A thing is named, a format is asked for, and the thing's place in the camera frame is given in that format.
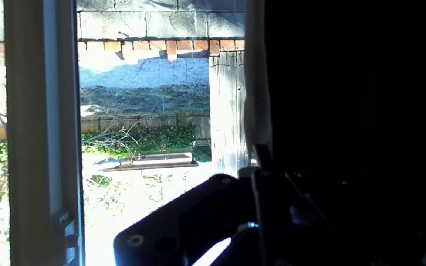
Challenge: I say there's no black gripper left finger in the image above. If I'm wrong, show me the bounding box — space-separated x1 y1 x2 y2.
112 142 273 266

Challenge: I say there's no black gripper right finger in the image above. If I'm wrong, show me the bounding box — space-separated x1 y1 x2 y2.
270 168 426 266

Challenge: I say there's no dark curtain with pale lining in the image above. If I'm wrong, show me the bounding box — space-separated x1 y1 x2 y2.
242 0 426 266

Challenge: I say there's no white window frame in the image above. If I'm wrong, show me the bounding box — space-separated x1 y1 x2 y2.
2 0 87 266

